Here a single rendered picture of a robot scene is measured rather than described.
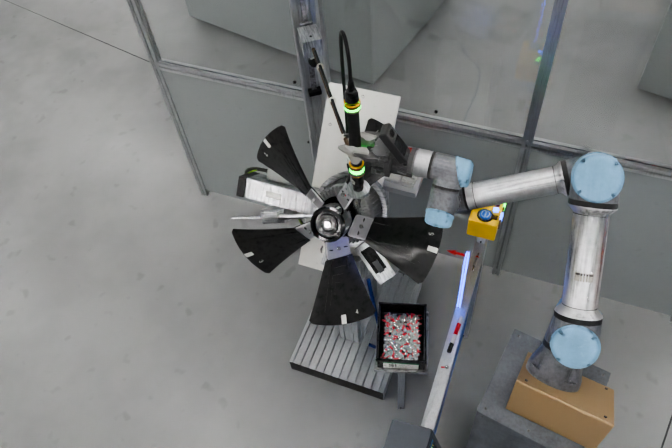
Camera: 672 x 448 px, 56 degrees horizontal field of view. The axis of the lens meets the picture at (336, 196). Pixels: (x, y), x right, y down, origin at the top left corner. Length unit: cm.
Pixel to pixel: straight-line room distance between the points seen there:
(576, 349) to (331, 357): 158
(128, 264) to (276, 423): 123
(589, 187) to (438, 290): 179
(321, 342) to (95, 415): 110
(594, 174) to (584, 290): 29
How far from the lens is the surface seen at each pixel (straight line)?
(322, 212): 203
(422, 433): 170
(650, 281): 322
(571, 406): 183
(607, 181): 163
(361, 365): 305
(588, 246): 167
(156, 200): 388
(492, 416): 200
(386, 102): 221
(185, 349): 330
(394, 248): 202
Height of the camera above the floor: 287
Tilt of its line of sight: 52 degrees down
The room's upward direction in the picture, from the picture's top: 7 degrees counter-clockwise
